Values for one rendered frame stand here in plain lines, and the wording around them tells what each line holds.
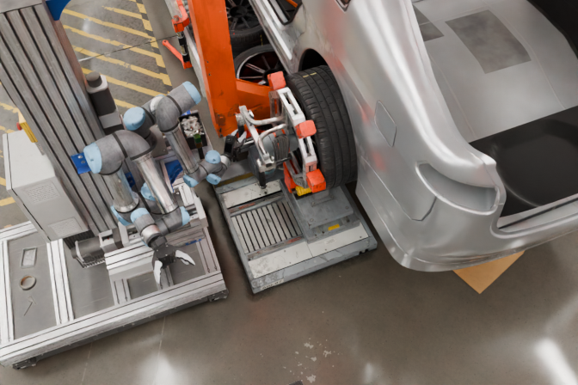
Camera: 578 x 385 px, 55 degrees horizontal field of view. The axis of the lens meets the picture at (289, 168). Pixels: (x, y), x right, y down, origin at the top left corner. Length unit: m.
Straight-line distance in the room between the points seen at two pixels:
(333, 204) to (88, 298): 1.55
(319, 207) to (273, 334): 0.82
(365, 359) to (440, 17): 2.04
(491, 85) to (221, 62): 1.47
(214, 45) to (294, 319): 1.64
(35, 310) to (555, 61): 3.24
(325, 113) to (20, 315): 2.05
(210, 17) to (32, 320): 1.94
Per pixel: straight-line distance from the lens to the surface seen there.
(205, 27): 2.90
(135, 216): 2.35
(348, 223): 3.50
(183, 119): 3.56
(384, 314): 3.44
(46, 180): 2.64
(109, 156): 2.33
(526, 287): 3.72
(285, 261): 3.46
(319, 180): 2.79
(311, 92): 2.79
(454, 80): 3.17
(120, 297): 3.36
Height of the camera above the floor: 3.15
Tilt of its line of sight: 53 degrees down
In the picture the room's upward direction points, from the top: 2 degrees counter-clockwise
